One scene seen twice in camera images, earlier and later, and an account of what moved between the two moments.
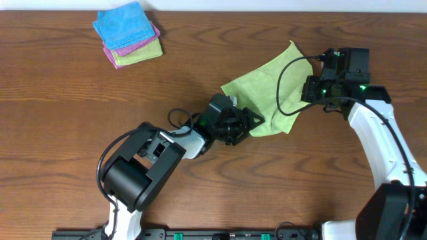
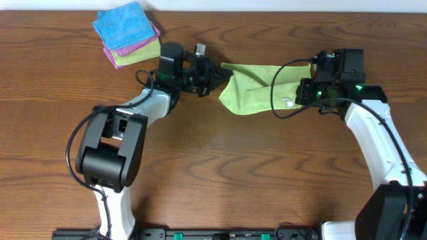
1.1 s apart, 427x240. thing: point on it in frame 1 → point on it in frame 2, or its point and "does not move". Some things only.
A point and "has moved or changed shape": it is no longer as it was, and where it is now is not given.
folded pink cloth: [125, 49] does not move
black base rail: [197, 234] does not move
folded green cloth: [150, 51] does not move
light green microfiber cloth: [273, 92] has moved or changed shape
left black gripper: [241, 125] → [205, 77]
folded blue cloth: [123, 25] does not move
